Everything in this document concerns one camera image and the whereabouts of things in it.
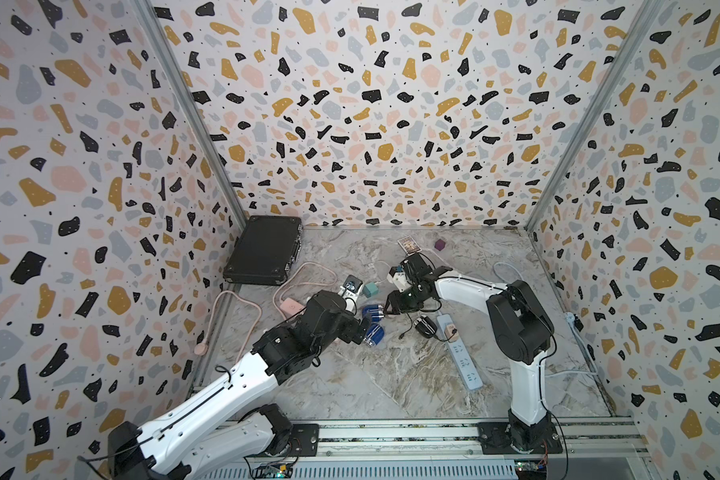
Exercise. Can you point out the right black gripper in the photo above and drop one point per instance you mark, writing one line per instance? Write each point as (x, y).
(395, 305)

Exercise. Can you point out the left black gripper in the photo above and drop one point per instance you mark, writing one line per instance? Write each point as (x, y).
(354, 323)

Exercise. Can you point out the pink power strip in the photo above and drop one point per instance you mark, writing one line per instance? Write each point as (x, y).
(290, 307)

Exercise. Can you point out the grey-blue power strip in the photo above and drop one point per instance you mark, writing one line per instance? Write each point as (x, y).
(461, 357)

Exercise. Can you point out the teal USB charger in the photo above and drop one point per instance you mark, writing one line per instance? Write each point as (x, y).
(370, 289)

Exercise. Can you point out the blue shaver with white stripes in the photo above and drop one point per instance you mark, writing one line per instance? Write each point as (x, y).
(374, 312)

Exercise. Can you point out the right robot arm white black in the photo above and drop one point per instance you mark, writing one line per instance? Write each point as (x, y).
(522, 329)

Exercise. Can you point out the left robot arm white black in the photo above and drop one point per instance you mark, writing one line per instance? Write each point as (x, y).
(216, 396)

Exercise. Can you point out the card box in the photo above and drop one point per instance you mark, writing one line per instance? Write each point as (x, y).
(409, 245)

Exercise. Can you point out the pink charger far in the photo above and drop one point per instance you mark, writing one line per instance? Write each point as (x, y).
(450, 332)

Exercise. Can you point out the black briefcase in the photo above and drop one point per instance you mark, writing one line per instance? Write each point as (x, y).
(265, 252)

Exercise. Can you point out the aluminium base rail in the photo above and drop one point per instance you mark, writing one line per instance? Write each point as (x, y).
(582, 448)

